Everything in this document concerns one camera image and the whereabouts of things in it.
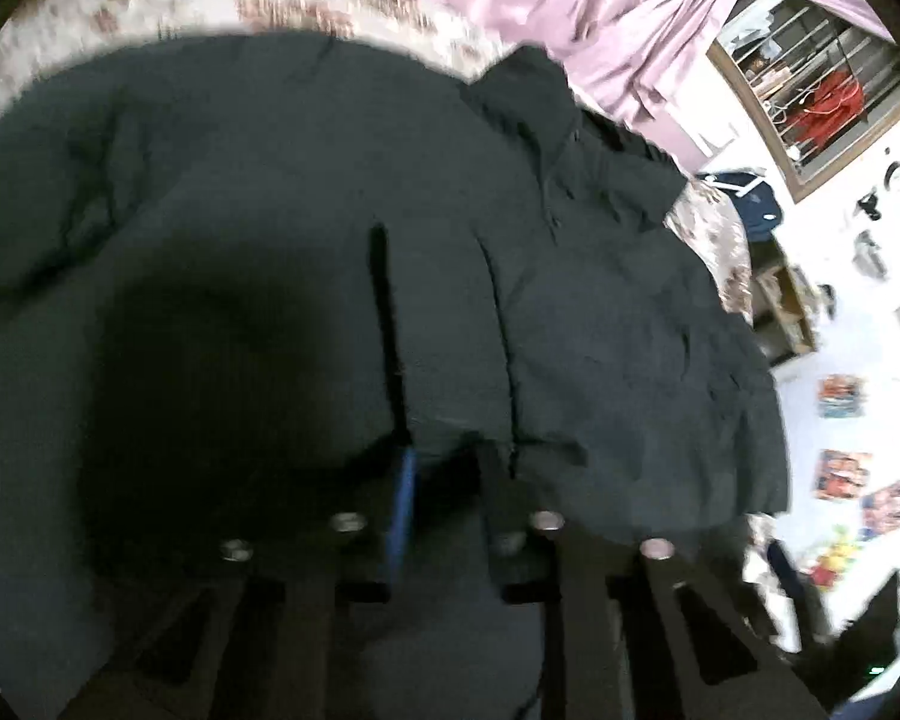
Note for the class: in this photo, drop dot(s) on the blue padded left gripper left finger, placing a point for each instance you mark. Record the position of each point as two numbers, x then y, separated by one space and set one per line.
401 512

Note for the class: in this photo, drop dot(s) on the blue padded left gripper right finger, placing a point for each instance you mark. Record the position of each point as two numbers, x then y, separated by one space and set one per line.
517 554

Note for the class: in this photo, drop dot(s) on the large black jacket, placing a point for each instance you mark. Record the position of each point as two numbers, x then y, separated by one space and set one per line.
166 450

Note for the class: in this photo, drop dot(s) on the small wooden shelf desk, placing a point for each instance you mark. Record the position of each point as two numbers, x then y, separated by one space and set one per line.
783 305

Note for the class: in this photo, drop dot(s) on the navy blue backpack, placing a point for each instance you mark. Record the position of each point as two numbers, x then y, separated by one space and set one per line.
754 200

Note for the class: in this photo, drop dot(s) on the pink right curtain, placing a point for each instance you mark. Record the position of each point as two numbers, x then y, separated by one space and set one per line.
636 60

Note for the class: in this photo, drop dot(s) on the wooden framed barred window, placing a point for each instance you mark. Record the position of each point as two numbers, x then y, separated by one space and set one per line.
773 53

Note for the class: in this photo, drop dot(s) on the red hanging item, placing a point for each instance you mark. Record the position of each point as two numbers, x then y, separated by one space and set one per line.
836 102

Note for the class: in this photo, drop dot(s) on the cartoon wall poster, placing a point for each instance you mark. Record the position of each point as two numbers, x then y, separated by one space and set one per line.
841 476

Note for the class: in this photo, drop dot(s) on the round wall clock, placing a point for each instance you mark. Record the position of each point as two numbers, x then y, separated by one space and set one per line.
891 179

